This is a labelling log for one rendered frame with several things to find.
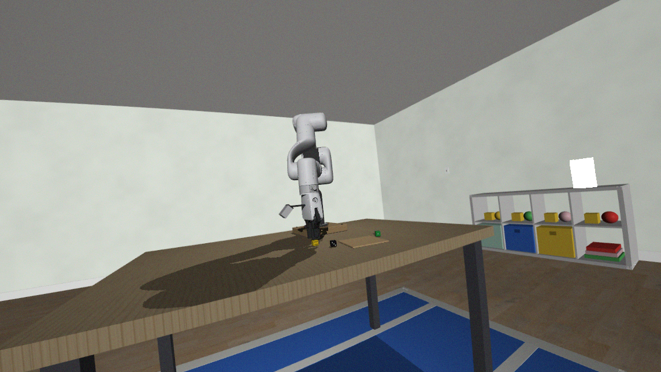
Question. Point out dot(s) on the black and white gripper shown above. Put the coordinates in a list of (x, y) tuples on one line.
[(312, 210)]

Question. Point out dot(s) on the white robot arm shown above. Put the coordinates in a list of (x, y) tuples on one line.
[(305, 170)]

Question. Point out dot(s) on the tan flat mat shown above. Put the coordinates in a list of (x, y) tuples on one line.
[(362, 241)]

